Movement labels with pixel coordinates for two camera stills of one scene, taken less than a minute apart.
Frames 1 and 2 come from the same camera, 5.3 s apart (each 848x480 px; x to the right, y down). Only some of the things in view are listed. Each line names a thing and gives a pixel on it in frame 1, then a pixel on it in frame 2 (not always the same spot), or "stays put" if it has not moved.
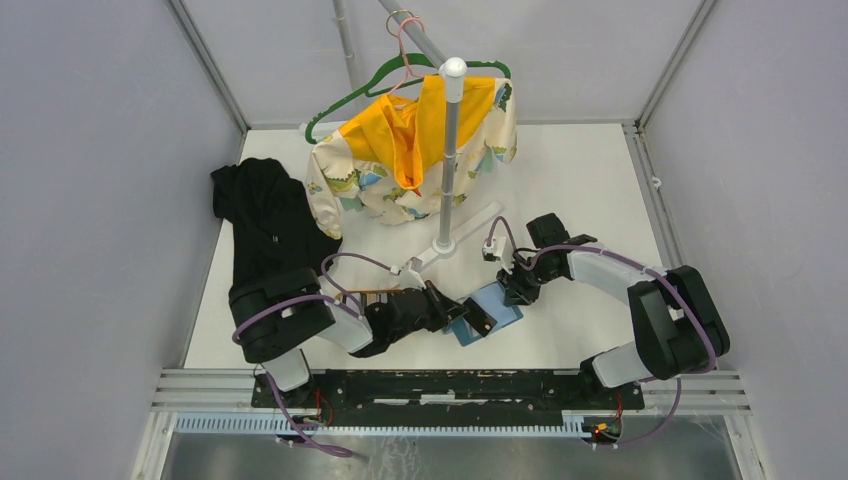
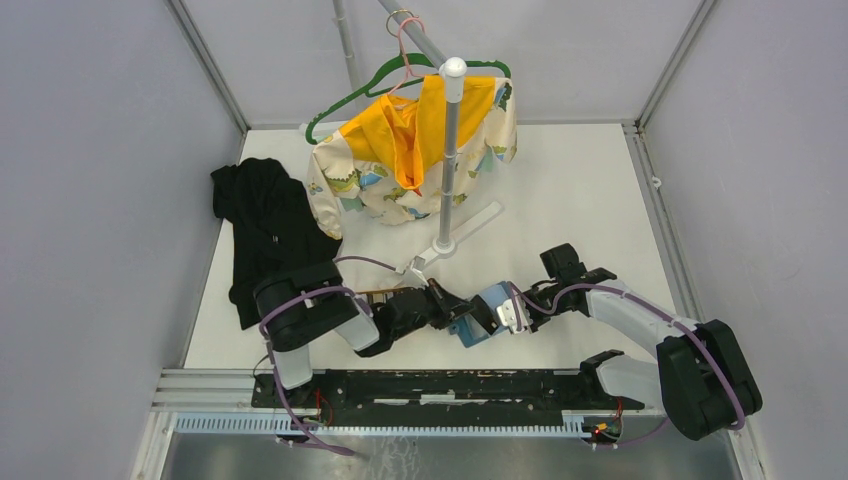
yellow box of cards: [364, 296] stays put
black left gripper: [445, 309] stays put
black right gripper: [516, 293] → [536, 321]
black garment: [274, 230] stays put
